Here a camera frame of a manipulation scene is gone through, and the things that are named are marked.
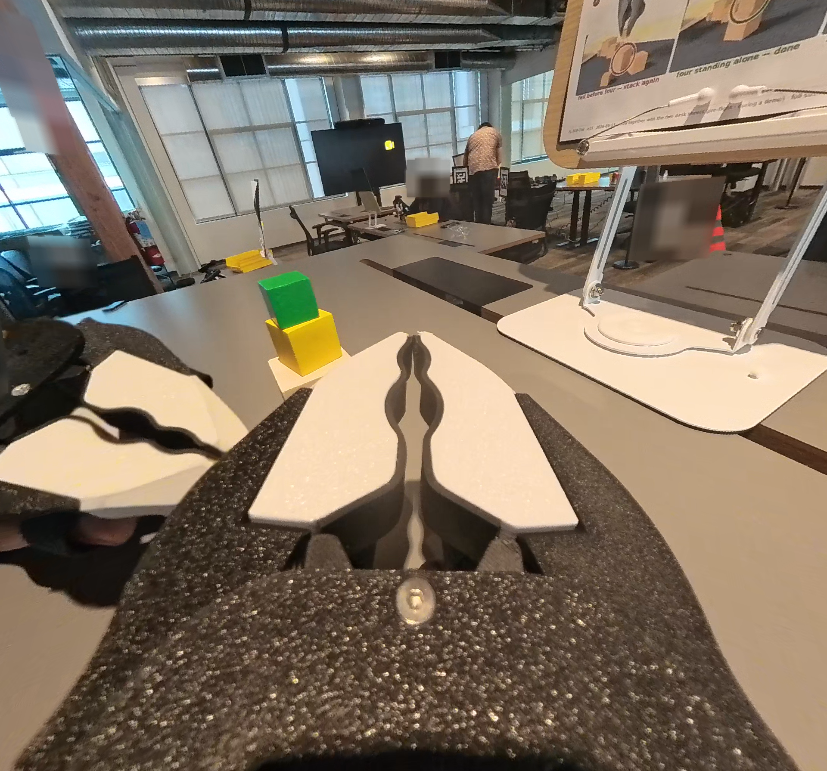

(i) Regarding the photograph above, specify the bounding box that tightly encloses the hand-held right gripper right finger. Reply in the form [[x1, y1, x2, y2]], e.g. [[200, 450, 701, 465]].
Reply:
[[417, 331, 580, 537]]

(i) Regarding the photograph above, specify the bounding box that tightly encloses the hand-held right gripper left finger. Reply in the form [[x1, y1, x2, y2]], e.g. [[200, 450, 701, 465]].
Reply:
[[247, 331, 416, 533]]

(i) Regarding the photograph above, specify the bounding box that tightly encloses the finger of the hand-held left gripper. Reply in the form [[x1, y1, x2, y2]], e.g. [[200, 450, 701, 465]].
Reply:
[[0, 405, 222, 520], [83, 349, 251, 458]]

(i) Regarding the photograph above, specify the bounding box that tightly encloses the pale wooden cube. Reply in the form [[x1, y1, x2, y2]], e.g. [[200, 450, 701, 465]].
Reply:
[[268, 348, 353, 400]]

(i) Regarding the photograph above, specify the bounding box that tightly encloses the yellow wooden cube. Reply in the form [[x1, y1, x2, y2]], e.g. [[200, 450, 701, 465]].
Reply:
[[265, 309, 343, 377]]

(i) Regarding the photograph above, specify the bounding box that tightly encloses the green wooden cube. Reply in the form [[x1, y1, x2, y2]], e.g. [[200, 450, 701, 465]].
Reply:
[[258, 270, 320, 329]]

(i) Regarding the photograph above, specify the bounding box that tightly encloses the person's left hand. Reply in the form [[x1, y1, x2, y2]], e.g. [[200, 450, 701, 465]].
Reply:
[[0, 517, 143, 555]]

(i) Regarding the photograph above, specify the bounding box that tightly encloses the black office chair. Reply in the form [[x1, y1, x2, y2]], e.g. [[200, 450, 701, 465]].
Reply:
[[289, 204, 350, 257], [504, 173, 558, 232], [0, 248, 159, 320]]

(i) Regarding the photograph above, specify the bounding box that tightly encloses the red fire extinguisher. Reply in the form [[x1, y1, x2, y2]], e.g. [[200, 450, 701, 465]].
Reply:
[[126, 209, 162, 267]]

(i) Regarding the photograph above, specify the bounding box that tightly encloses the white document stand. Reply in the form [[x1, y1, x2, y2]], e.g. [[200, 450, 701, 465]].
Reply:
[[497, 0, 827, 433]]

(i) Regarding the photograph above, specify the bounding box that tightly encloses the black desk mat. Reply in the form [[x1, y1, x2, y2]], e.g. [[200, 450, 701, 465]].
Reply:
[[393, 257, 534, 316]]

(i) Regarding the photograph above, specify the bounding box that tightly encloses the thin striped pole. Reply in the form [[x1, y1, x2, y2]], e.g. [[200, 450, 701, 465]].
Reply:
[[251, 178, 277, 262]]

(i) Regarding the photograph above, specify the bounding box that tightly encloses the brown wooden column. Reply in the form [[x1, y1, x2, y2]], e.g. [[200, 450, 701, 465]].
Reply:
[[0, 0, 165, 297]]

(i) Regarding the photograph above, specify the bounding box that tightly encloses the grey office desk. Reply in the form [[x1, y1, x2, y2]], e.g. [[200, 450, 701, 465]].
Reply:
[[349, 219, 547, 257]]

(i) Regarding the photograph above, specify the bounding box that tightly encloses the large black monitor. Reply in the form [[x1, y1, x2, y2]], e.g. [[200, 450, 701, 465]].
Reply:
[[311, 122, 407, 197]]

